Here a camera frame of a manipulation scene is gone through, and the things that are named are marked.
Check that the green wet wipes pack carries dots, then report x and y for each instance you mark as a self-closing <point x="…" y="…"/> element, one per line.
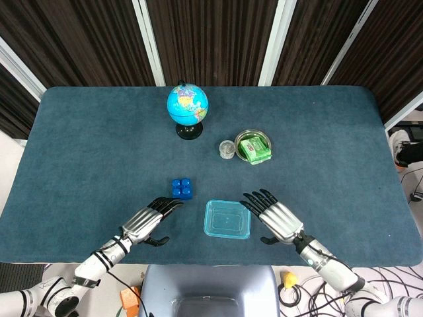
<point x="256" y="150"/>

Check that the blue toy building brick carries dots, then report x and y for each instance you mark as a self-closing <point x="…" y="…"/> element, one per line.
<point x="182" y="189"/>

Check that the clear round jar of pins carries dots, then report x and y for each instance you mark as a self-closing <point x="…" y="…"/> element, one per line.
<point x="227" y="150"/>

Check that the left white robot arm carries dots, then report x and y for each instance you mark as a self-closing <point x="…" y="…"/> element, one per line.
<point x="99" y="259"/>

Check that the blue desk globe black stand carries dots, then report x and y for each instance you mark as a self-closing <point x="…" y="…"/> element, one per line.
<point x="187" y="102"/>

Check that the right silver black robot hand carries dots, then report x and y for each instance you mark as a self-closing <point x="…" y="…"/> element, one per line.
<point x="281" y="219"/>

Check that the clear plastic container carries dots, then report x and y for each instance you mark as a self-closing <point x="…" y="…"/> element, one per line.
<point x="227" y="236"/>

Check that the black white floor equipment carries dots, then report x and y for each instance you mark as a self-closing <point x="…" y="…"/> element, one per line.
<point x="408" y="145"/>

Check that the stainless steel bowl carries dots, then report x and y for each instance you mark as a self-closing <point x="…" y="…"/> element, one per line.
<point x="264" y="136"/>

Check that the blue table cloth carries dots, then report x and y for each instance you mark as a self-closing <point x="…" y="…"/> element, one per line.
<point x="99" y="148"/>

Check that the white partition post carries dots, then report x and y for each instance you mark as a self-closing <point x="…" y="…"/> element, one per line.
<point x="404" y="115"/>
<point x="150" y="43"/>
<point x="276" y="43"/>
<point x="20" y="66"/>
<point x="350" y="43"/>

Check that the teal plastic lid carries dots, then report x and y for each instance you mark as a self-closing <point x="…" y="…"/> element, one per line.
<point x="227" y="218"/>

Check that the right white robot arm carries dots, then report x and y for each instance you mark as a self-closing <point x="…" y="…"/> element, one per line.
<point x="330" y="264"/>

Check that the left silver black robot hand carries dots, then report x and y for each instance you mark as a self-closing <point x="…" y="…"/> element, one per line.
<point x="143" y="221"/>

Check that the grey robot torso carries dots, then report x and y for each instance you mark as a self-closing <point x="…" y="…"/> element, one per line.
<point x="209" y="287"/>

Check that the orange wooden block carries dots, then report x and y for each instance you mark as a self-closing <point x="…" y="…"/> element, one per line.
<point x="129" y="298"/>

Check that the yellow plastic object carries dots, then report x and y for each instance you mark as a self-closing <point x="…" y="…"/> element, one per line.
<point x="288" y="279"/>

